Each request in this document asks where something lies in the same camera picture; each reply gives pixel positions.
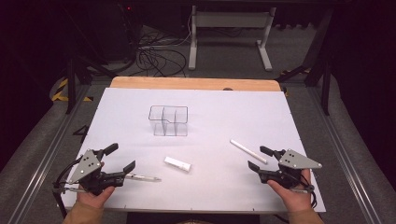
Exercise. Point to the person's right hand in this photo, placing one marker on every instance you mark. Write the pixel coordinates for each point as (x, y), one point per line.
(294, 197)

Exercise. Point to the yellow black hazard tape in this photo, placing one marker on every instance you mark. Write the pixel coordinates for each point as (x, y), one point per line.
(60, 91)

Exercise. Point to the white metal stand frame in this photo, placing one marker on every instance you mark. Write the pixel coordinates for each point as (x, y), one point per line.
(230, 20)

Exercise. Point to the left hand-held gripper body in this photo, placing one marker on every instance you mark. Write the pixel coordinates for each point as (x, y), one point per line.
(85, 165)

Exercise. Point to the short white tube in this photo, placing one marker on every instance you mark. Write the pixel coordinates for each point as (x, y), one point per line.
(177, 163)

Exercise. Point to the long white pen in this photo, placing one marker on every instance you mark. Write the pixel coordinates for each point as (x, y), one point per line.
(248, 151)

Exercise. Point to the black triangular bracket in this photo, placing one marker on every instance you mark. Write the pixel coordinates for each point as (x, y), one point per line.
(81, 132)

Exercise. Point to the white board sheet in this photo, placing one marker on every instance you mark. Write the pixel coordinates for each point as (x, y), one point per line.
(218, 109)

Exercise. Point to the clear plastic organizer box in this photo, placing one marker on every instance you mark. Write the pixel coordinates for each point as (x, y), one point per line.
(168, 119)

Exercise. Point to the clear silver pen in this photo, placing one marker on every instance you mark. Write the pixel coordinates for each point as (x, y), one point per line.
(144, 177)

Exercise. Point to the person's left hand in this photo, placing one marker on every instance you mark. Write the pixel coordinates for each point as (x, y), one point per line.
(95, 197)

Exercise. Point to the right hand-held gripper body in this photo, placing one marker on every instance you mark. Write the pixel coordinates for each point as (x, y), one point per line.
(297, 160)

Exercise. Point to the aluminium rail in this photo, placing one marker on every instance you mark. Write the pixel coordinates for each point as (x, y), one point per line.
(46, 155)
(345, 155)

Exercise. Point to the black metal stand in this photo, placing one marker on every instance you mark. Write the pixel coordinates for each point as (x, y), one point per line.
(325, 84)
(71, 84)

